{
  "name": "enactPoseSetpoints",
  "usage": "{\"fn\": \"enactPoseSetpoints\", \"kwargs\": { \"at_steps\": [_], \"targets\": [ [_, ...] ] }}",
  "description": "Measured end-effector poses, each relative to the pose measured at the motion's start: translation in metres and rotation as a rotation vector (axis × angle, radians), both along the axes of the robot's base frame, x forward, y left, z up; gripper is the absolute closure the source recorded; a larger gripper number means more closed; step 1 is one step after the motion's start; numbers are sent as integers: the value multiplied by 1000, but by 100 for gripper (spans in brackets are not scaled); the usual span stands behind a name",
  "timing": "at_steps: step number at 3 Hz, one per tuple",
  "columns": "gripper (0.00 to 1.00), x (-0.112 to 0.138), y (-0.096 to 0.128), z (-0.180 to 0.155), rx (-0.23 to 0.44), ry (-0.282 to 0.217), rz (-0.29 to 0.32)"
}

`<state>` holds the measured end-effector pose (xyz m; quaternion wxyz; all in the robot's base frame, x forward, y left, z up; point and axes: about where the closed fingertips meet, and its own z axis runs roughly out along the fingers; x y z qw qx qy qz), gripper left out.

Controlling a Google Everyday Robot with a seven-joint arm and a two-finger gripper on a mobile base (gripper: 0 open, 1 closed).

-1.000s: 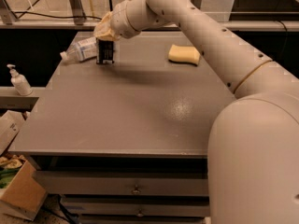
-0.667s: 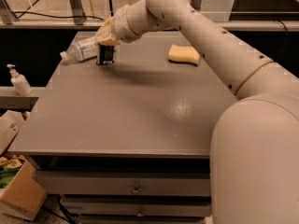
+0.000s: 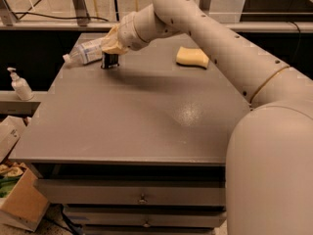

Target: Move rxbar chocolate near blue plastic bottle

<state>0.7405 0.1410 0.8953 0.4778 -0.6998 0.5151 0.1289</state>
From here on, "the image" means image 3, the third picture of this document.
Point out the black rxbar chocolate bar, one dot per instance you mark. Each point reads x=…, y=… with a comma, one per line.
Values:
x=109, y=61

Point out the yellow sponge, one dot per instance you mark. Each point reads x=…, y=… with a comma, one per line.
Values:
x=192, y=57

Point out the grey drawer cabinet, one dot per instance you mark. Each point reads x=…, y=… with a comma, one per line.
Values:
x=138, y=149

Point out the white pump dispenser bottle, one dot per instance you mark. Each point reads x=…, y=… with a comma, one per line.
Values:
x=20, y=85

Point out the clear plastic bottle blue label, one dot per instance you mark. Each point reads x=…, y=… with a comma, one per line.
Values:
x=84, y=53

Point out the open cardboard box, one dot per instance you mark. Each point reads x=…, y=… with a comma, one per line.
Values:
x=24, y=206

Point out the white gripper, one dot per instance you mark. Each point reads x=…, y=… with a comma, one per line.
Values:
x=126, y=33

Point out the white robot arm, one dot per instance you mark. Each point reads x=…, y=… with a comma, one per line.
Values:
x=269, y=160

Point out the metal railing frame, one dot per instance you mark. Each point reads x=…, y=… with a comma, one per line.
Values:
x=101, y=15

